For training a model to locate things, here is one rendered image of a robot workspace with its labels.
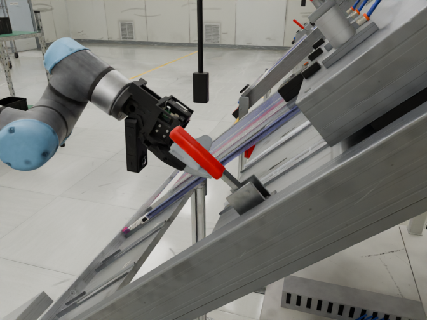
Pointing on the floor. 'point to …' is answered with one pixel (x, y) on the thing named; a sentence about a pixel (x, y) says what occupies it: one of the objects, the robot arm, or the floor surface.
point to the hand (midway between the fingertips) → (206, 173)
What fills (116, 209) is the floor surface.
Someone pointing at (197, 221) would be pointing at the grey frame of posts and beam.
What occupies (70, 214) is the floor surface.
